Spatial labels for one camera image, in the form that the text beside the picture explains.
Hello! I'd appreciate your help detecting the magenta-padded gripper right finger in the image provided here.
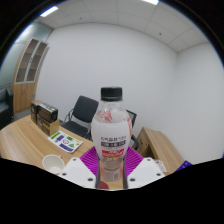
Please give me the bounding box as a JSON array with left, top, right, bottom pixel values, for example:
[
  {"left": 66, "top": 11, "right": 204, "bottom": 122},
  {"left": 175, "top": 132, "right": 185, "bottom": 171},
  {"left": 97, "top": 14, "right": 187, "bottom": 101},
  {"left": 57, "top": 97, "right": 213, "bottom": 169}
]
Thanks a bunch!
[{"left": 122, "top": 147, "right": 166, "bottom": 190}]

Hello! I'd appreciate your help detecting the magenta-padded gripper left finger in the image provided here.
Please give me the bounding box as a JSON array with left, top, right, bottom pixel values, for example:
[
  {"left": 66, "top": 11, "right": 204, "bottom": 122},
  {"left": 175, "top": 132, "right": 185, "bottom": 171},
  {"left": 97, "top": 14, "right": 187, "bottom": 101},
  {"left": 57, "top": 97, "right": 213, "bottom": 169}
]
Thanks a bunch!
[{"left": 59, "top": 147, "right": 102, "bottom": 190}]

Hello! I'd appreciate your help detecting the clear black-capped drink bottle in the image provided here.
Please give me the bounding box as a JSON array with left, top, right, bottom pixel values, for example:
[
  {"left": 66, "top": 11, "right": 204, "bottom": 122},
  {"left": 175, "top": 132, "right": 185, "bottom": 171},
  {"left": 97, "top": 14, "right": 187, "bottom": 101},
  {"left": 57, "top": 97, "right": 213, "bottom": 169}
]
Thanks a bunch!
[{"left": 90, "top": 86, "right": 134, "bottom": 183}]

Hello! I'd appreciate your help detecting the white patterned cup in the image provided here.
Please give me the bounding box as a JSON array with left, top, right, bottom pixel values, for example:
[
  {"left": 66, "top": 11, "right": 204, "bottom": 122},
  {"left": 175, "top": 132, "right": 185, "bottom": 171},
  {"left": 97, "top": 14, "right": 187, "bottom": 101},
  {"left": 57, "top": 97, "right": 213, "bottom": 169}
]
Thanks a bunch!
[{"left": 41, "top": 153, "right": 65, "bottom": 176}]

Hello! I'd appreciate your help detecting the wooden side desk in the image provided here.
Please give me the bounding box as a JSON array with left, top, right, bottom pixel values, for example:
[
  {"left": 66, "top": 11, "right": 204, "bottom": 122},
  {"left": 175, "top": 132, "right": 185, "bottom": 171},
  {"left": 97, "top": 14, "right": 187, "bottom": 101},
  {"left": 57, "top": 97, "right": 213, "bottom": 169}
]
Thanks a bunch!
[{"left": 135, "top": 126, "right": 185, "bottom": 174}]

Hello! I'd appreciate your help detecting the white printed sticker sheet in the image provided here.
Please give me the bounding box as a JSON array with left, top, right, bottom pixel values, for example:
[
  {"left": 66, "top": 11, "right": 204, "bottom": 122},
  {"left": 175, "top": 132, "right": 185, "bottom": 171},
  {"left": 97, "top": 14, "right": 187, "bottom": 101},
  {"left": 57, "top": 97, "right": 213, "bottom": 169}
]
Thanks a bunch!
[{"left": 47, "top": 130, "right": 84, "bottom": 154}]

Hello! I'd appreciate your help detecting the grey mesh office chair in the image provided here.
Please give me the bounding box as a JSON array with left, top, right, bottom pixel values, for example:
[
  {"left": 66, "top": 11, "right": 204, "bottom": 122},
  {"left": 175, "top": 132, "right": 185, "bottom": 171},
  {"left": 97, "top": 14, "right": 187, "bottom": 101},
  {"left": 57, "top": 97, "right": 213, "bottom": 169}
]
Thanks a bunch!
[{"left": 125, "top": 109, "right": 140, "bottom": 148}]

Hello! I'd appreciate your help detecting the black office chair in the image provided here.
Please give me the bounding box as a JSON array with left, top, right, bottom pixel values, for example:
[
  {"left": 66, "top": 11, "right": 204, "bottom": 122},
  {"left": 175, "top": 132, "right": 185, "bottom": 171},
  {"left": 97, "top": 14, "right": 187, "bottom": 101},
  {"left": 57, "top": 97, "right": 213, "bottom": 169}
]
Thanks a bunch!
[{"left": 61, "top": 95, "right": 100, "bottom": 139}]

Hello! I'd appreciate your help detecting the dark brown cardboard box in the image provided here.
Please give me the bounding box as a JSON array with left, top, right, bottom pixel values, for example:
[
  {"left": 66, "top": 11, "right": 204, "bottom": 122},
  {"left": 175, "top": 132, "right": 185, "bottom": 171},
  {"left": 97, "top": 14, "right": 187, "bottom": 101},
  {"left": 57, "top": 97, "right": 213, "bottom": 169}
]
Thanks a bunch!
[{"left": 30, "top": 100, "right": 40, "bottom": 125}]

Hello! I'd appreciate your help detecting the black sofa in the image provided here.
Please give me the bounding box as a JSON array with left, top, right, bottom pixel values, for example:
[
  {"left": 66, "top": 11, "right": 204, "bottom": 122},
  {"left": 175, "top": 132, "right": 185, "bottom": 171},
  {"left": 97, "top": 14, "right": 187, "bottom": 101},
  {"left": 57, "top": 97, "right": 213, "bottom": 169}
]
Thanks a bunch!
[{"left": 0, "top": 87, "right": 15, "bottom": 129}]

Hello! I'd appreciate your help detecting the wooden glass-door cabinet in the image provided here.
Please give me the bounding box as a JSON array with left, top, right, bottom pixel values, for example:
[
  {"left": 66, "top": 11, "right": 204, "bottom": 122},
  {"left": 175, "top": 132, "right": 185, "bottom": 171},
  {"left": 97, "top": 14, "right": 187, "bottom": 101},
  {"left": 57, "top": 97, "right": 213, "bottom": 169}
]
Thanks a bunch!
[{"left": 11, "top": 37, "right": 50, "bottom": 114}]

